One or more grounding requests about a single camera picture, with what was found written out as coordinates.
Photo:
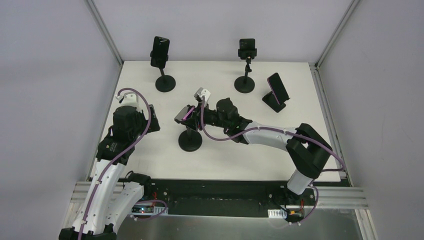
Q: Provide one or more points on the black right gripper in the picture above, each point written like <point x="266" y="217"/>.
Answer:
<point x="195" y="115"/>

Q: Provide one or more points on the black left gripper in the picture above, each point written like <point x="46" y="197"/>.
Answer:
<point x="152" y="120"/>

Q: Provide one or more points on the purple phone with black screen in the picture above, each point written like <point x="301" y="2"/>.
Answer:
<point x="184" y="114"/>

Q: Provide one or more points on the black round-base phone stand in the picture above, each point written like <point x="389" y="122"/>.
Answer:
<point x="189" y="140"/>

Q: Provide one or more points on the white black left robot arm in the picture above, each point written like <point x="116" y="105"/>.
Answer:
<point x="100" y="217"/>

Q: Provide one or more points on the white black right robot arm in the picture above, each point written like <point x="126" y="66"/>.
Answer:
<point x="308" y="151"/>

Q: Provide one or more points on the black phone back left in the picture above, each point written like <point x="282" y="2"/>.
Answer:
<point x="159" y="54"/>

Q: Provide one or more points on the black folding phone stand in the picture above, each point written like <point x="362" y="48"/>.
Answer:
<point x="270" y="100"/>

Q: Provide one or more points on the purple phone on folding stand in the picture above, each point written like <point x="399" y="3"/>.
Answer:
<point x="277" y="88"/>

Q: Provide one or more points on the black phone back middle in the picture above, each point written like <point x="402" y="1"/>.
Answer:
<point x="247" y="45"/>

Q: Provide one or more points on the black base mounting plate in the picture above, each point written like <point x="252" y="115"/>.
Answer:
<point x="225" y="198"/>

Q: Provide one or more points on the left controller board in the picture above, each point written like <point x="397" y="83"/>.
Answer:
<point x="148" y="210"/>

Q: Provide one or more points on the controller board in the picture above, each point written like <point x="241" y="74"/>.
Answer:
<point x="148" y="210"/>
<point x="290" y="216"/>

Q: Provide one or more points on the right controller board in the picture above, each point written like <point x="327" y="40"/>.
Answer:
<point x="290" y="216"/>

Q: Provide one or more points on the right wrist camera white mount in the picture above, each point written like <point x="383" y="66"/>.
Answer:
<point x="202" y="95"/>

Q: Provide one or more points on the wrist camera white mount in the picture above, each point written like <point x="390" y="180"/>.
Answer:
<point x="202" y="95"/>
<point x="128" y="99"/>

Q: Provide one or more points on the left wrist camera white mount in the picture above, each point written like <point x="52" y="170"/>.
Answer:
<point x="128" y="99"/>

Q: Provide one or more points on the aluminium table edge rail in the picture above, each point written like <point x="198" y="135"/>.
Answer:
<point x="119" y="62"/>

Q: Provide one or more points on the front aluminium frame rail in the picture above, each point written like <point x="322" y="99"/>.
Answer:
<point x="329" y="197"/>

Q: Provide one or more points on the aluminium frame rail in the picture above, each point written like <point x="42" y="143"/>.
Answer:
<point x="329" y="197"/>
<point x="323" y="88"/>

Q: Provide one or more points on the right aluminium frame rail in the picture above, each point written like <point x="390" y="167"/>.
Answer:
<point x="323" y="88"/>

